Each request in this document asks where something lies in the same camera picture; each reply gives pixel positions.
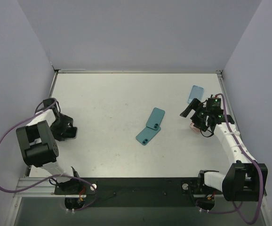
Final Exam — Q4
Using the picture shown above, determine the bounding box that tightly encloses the light blue phone case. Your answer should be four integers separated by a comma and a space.
187, 85, 204, 104

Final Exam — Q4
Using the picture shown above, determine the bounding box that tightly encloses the pink phone case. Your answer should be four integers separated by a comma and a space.
189, 122, 200, 134

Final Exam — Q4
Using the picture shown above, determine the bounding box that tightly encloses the teal phone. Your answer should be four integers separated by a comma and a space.
136, 127, 161, 145

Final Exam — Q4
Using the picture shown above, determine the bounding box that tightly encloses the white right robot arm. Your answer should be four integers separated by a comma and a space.
180, 97, 268, 202

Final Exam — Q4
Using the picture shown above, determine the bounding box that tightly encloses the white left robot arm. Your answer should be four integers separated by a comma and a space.
16, 98, 82, 194

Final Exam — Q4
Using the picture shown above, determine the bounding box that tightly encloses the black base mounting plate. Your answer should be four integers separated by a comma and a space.
54, 177, 224, 208

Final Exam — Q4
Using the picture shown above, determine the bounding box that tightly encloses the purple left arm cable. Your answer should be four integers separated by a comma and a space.
0, 97, 97, 211

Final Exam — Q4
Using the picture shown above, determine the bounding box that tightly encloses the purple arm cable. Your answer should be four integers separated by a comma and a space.
0, 97, 97, 211
197, 93, 263, 225

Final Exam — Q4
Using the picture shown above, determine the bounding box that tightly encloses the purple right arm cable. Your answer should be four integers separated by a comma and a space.
197, 93, 263, 225

